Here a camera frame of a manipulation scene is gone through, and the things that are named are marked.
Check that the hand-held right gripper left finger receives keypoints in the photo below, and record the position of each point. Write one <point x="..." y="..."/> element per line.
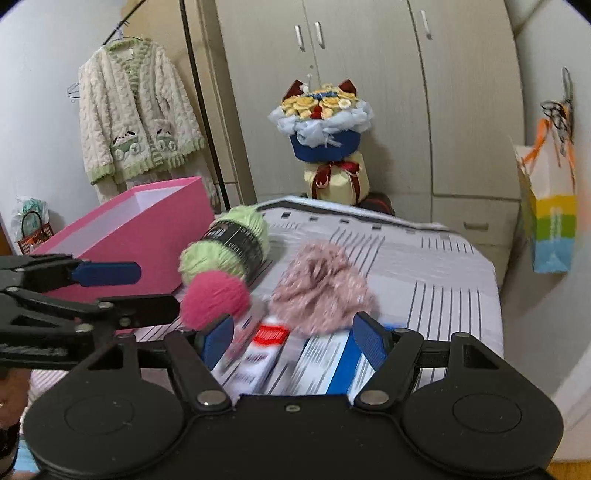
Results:
<point x="217" y="341"/>

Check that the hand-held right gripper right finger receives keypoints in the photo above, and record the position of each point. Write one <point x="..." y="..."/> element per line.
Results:
<point x="369" y="344"/>

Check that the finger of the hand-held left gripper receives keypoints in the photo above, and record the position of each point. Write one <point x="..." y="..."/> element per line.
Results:
<point x="106" y="273"/>
<point x="138" y="310"/>

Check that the pink fluffy pompom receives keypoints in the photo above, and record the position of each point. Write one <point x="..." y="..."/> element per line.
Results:
<point x="212" y="297"/>

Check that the red white cream tube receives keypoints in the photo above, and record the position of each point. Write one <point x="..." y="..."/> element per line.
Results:
<point x="263" y="346"/>

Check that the blue wet wipes packet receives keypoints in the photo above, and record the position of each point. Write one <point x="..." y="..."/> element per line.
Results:
<point x="323" y="364"/>

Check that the pink cardboard box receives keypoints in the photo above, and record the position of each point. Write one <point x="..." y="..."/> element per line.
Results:
<point x="138" y="230"/>

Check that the pink brown fluffy scrunchie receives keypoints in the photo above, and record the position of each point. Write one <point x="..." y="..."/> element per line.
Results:
<point x="318" y="286"/>

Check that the green yarn ball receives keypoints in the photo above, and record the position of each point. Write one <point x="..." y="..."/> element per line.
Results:
<point x="249" y="221"/>

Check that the person's left hand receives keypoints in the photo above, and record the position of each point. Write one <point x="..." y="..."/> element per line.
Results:
<point x="11" y="397"/>

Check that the red woven basket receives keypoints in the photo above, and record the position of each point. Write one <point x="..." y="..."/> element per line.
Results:
<point x="34" y="240"/>

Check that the white green fleece pajama top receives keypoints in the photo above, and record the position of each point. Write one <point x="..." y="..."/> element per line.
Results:
<point x="129" y="115"/>

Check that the black clothes rack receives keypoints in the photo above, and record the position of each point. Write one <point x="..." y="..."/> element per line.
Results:
<point x="203" y="106"/>

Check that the yellow flower bouquet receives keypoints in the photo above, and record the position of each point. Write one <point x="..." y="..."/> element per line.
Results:
<point x="323" y="147"/>

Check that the colourful striped gift bag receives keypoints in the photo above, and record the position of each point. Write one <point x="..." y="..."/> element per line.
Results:
<point x="549" y="221"/>

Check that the tall beige cabinet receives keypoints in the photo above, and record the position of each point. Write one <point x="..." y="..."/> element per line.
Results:
<point x="217" y="69"/>

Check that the beige wardrobe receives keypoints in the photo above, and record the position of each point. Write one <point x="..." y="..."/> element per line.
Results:
<point x="392" y="92"/>

